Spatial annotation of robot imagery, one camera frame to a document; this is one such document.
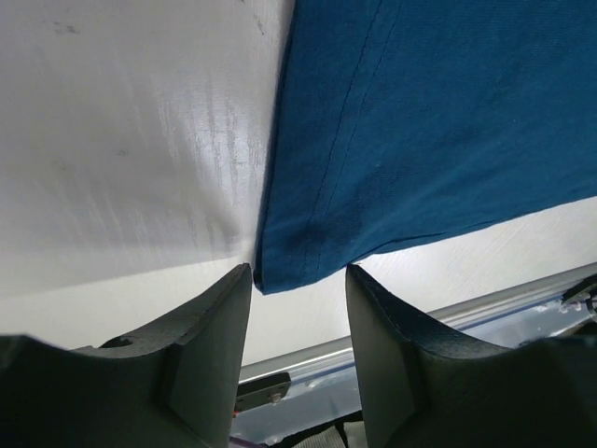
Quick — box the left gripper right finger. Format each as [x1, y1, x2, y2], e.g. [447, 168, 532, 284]
[346, 265, 596, 447]

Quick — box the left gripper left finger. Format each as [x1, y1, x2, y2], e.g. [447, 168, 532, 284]
[1, 264, 252, 447]

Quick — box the blue t-shirt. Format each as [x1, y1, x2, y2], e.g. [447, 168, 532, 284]
[254, 1, 596, 294]

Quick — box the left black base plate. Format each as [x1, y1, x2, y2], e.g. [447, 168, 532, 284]
[234, 372, 291, 413]

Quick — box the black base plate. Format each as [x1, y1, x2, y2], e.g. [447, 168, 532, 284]
[562, 274, 596, 314]
[234, 372, 291, 413]

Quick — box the aluminium mounting rail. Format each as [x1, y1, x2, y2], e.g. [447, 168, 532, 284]
[231, 265, 596, 447]

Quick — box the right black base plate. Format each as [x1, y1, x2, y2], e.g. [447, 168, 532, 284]
[562, 274, 596, 314]

